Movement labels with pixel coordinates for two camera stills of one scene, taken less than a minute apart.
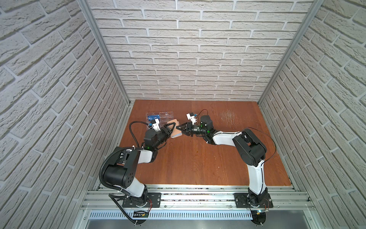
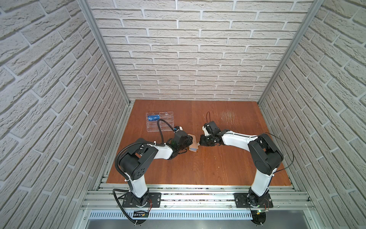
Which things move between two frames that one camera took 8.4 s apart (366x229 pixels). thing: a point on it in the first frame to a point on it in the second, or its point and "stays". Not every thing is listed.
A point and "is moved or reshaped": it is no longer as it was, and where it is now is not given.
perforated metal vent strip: (173, 215) stays
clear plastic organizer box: (164, 117) stays
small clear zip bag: (176, 132) is moved or reshaped
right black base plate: (242, 200) stays
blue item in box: (152, 117) stays
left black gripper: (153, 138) to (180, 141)
